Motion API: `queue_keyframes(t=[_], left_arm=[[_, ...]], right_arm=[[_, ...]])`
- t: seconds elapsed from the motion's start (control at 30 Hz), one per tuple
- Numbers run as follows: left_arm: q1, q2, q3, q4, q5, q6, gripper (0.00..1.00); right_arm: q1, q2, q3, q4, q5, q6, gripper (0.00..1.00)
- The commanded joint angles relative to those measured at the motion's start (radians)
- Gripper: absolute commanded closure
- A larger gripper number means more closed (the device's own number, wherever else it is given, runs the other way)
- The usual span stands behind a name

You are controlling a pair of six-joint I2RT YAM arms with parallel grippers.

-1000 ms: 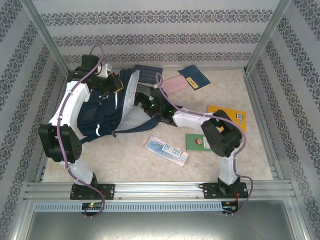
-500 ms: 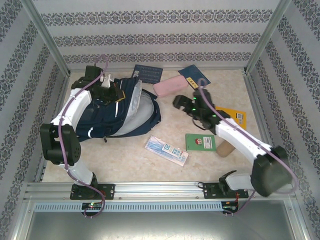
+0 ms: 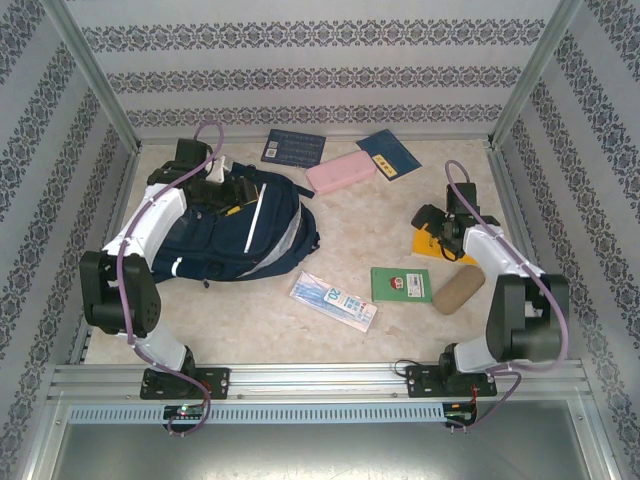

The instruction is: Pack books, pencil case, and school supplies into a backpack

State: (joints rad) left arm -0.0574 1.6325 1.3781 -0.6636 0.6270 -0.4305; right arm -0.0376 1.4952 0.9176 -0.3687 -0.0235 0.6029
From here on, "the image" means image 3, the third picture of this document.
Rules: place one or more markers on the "navy blue backpack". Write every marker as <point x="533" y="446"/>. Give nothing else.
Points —
<point x="260" y="240"/>

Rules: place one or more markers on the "dark blue book with lines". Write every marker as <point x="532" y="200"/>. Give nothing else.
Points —
<point x="295" y="147"/>

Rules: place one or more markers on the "tan felt pouch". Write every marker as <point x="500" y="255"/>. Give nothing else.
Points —
<point x="457" y="290"/>

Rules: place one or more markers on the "green notebook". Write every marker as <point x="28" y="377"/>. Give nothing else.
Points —
<point x="400" y="285"/>

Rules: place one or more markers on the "dark blue book yellow label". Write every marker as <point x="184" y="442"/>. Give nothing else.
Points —
<point x="387" y="155"/>

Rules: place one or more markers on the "pink pencil case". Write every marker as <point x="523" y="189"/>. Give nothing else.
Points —
<point x="340" y="172"/>

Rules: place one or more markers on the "clear pack of blue pens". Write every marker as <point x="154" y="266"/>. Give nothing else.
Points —
<point x="332" y="300"/>

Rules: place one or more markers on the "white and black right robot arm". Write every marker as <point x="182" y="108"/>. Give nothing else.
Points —
<point x="520" y="325"/>

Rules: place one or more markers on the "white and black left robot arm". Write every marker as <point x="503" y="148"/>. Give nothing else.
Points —
<point x="150" y="220"/>

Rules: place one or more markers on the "grey metal shelf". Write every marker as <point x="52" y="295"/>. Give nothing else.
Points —
<point x="320" y="450"/>

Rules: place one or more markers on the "aluminium right table rail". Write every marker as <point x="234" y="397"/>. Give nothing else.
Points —
<point x="505" y="185"/>

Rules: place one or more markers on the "aluminium table rail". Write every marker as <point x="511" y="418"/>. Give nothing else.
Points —
<point x="505" y="185"/>
<point x="125" y="190"/>

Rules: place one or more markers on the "aluminium left table rail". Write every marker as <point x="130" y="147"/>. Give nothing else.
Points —
<point x="125" y="190"/>

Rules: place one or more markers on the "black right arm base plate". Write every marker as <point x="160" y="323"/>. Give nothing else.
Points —
<point x="420" y="382"/>

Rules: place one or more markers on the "aluminium left frame post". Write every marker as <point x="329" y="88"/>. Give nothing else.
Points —
<point x="90" y="70"/>

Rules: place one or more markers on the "aluminium frame post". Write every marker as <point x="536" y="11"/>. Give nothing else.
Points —
<point x="537" y="70"/>
<point x="90" y="70"/>

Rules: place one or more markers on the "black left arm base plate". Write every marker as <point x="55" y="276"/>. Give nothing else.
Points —
<point x="215" y="382"/>

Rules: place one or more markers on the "aluminium right frame post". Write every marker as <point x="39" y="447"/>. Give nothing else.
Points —
<point x="537" y="70"/>

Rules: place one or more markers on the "aluminium mounting rail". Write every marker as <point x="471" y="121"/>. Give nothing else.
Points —
<point x="320" y="380"/>

